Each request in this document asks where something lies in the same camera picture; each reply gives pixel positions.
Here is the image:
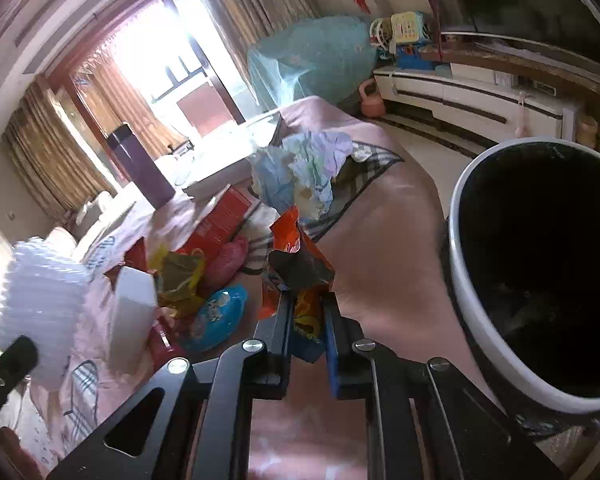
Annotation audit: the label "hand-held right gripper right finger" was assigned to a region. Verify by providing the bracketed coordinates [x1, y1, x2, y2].
[321, 291, 566, 480]

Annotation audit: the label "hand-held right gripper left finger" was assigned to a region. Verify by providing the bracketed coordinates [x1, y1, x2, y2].
[47, 295, 296, 480]

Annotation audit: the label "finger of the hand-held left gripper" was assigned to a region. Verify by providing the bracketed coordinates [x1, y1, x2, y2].
[0, 335, 39, 431]

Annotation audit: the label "blue snack packet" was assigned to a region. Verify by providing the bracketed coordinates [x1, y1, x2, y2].
[187, 284, 249, 353]

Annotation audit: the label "orange snack wrapper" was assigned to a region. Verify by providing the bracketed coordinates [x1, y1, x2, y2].
[260, 205, 336, 363]

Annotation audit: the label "yellow plastic bag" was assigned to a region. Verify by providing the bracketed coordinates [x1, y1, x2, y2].
[150, 247, 207, 318]

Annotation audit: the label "pastel paper wad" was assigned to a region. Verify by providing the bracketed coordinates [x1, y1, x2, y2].
[250, 130, 354, 222]

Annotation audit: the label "black bin with white rim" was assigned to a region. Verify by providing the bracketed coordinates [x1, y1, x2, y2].
[440, 137, 600, 441]

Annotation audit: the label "small red wrapper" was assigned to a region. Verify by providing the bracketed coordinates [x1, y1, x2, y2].
[147, 322, 186, 361]

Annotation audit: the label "pink table cloth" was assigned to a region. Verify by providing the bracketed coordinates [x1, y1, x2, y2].
[0, 95, 486, 480]

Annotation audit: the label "red cardboard box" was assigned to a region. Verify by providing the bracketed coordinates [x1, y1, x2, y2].
[177, 185, 254, 262]

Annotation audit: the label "white carton box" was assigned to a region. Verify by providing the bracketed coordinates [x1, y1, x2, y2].
[107, 266, 159, 376]

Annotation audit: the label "white printed plastic bag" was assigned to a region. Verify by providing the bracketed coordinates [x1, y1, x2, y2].
[82, 200, 201, 281]

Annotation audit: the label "white sofa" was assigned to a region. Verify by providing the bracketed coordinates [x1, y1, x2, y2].
[45, 190, 137, 262]

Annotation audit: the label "white flat tray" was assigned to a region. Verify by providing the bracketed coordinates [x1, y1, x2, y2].
[180, 115, 281, 201]

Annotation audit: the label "plaid cloth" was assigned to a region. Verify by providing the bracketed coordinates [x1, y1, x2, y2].
[300, 140, 406, 242]

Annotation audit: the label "purple thermos bottle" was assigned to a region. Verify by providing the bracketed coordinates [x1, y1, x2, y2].
[105, 122, 177, 211]

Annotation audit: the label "pink kettlebell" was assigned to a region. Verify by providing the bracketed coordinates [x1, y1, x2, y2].
[358, 80, 387, 120]

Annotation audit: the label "teal net cover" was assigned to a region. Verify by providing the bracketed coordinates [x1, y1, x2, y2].
[247, 15, 378, 112]

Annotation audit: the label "sheer reddish curtain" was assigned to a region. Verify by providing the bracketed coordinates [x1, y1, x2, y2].
[70, 50, 182, 162]

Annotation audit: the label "white television cabinet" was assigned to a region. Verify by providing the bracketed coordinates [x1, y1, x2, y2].
[372, 50, 600, 161]

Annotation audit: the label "pink hanging toy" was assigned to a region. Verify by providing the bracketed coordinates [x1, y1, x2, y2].
[514, 89, 531, 138]

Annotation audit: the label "colourful toy set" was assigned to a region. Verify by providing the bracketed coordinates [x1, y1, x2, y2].
[370, 10, 438, 71]

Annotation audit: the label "yellow stacked containers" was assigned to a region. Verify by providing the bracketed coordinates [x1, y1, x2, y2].
[577, 115, 600, 148]

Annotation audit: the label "purple pole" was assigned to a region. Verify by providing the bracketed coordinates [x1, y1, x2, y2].
[427, 0, 446, 61]

